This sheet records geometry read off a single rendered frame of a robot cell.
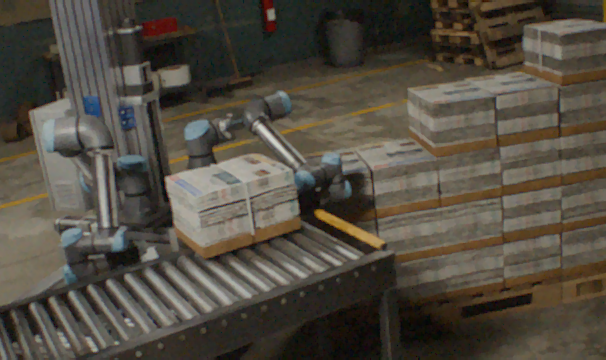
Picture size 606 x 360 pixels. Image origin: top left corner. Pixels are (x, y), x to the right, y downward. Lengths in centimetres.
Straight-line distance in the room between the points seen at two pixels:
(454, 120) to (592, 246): 97
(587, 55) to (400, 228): 111
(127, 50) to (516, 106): 166
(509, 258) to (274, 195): 135
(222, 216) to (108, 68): 91
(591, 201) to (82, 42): 235
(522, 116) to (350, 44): 700
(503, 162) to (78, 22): 190
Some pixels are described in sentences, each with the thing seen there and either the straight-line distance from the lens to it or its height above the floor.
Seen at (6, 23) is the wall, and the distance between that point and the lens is 923.
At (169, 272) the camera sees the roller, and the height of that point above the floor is 79.
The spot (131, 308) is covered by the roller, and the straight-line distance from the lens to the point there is 230.
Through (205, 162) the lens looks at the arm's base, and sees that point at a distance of 335.
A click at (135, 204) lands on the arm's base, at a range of 297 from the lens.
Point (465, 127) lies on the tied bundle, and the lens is 321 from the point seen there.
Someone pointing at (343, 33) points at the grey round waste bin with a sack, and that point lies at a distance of 1012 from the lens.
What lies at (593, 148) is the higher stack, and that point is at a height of 75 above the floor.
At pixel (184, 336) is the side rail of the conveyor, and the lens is 212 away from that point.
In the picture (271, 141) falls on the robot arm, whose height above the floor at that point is 104.
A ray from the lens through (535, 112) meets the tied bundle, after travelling 333.
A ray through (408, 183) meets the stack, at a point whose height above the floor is 74.
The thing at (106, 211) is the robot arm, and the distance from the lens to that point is 256.
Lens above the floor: 180
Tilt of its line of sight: 18 degrees down
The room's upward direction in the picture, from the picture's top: 7 degrees counter-clockwise
